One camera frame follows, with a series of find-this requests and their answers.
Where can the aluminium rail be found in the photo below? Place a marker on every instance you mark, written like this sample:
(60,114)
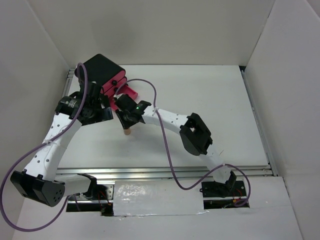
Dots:
(267,150)
(137,174)

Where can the foundation bottle with silver pump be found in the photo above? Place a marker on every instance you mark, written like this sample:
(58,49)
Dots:
(127,131)

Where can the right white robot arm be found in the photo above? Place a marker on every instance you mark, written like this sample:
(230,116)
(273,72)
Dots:
(195,136)

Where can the right side aluminium rail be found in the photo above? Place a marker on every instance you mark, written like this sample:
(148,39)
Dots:
(267,150)

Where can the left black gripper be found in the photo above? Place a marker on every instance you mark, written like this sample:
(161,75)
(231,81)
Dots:
(105,114)

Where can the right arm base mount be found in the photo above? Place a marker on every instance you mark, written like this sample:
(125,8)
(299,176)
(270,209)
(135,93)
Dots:
(215,197)

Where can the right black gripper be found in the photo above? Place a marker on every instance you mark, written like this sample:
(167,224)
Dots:
(125,124)

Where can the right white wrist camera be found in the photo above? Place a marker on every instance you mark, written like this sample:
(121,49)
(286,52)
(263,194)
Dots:
(116,96)

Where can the white taped cover plate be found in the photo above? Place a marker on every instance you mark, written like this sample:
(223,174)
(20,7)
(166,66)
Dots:
(155,198)

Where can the aluminium front rail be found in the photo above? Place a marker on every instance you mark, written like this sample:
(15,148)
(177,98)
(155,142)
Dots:
(137,174)

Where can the black drawer organizer box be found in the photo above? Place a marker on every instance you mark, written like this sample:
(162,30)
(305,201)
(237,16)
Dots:
(98,66)

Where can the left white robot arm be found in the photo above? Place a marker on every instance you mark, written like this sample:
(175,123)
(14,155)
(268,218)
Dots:
(38,181)

